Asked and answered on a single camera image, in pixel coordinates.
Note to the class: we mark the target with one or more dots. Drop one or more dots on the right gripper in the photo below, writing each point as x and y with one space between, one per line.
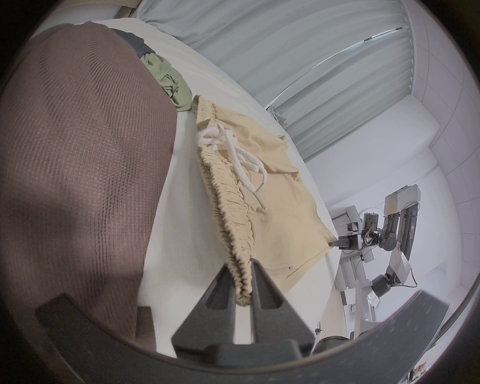
350 243

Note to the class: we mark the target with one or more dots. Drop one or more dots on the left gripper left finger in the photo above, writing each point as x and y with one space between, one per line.
210 318

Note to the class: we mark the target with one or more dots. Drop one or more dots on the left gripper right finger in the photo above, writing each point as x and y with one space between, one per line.
270 311

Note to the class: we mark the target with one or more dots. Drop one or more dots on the bed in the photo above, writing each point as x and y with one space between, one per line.
180 225

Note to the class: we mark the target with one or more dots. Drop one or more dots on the pale green curtain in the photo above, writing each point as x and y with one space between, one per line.
356 93
262 48

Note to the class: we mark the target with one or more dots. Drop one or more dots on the black garment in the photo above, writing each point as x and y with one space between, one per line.
138 43

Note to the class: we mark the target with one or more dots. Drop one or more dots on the green garment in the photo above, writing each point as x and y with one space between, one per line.
168 80

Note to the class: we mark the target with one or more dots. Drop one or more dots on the tan shorts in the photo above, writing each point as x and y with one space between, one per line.
277 210

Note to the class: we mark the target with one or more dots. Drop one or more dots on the brown garment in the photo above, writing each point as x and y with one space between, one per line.
82 150

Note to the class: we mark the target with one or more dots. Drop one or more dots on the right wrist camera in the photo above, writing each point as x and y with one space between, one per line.
353 227

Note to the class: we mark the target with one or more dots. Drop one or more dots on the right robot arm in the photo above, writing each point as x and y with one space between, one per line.
403 198

